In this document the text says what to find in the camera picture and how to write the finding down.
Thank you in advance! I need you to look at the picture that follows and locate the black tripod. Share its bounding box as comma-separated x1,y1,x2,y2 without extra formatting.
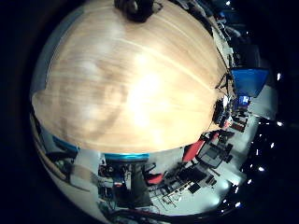
215,72,235,91

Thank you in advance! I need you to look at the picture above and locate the blue screen panel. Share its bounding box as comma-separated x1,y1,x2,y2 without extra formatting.
231,67,270,98

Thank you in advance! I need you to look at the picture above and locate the small lit monitor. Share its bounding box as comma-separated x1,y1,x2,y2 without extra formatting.
237,94,252,107

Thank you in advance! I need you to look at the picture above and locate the red office chair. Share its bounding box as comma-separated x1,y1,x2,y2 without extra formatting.
145,172,164,187
181,139,206,163

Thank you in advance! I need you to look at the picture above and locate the black stand column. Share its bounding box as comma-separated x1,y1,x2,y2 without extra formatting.
130,161,154,207

